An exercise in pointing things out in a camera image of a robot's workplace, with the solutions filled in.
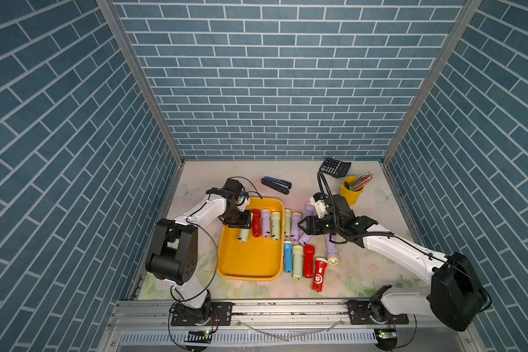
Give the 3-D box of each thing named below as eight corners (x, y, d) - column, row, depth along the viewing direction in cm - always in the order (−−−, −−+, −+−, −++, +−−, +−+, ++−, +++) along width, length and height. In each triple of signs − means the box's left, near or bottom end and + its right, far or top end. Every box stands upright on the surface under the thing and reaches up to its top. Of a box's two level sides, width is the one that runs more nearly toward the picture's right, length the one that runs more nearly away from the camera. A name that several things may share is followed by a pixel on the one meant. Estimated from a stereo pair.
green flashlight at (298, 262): (291, 279, 82) (292, 276, 80) (292, 247, 90) (293, 244, 88) (303, 280, 82) (303, 277, 80) (303, 248, 90) (303, 245, 88)
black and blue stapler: (261, 182, 113) (260, 179, 112) (267, 174, 117) (267, 172, 115) (287, 195, 108) (287, 192, 106) (292, 187, 111) (293, 184, 110)
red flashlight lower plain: (303, 278, 83) (304, 276, 81) (303, 246, 91) (304, 244, 89) (315, 279, 82) (315, 277, 81) (314, 247, 91) (314, 245, 89)
